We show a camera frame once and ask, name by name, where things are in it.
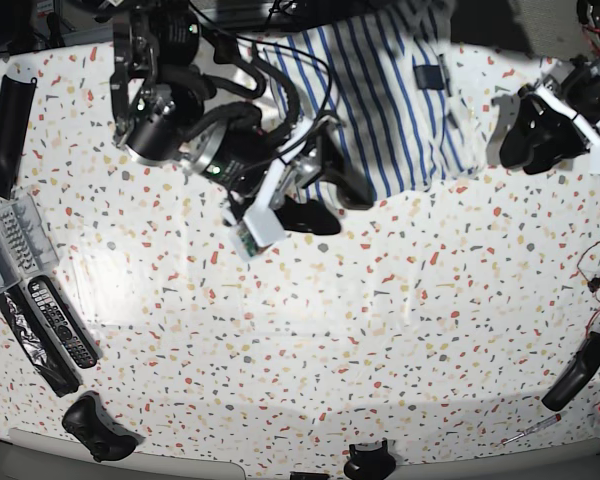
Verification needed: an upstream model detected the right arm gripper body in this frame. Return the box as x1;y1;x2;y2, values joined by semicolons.
224;118;321;220

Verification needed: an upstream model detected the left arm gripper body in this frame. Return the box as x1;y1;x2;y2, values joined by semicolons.
535;84;600;150

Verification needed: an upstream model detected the blue white striped t-shirt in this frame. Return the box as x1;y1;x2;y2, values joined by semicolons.
258;1;487;200

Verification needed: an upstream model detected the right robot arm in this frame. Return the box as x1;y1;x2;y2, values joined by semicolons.
95;1;487;246

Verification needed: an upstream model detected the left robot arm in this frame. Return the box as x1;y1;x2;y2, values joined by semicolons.
499;1;600;176

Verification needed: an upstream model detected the black clamp top edge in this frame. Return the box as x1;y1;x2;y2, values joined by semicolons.
214;34;241;65

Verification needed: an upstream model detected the black tv remote control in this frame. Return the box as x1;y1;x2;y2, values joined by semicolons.
27;275;99;369

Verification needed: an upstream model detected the black curved tube left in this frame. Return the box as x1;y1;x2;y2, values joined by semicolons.
0;75;37;200

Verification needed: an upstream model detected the clear plastic screw bit box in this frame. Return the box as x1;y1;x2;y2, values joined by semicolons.
0;194;59;295

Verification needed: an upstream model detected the black game controller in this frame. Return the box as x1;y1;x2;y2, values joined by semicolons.
62;392;139;463

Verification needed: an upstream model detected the black foil wrapped bar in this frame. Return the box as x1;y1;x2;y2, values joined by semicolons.
0;285;81;397

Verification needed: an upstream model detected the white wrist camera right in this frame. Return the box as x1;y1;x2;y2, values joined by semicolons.
223;205;286;262

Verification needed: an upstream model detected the black curved handle right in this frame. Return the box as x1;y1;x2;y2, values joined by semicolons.
542;332;600;412

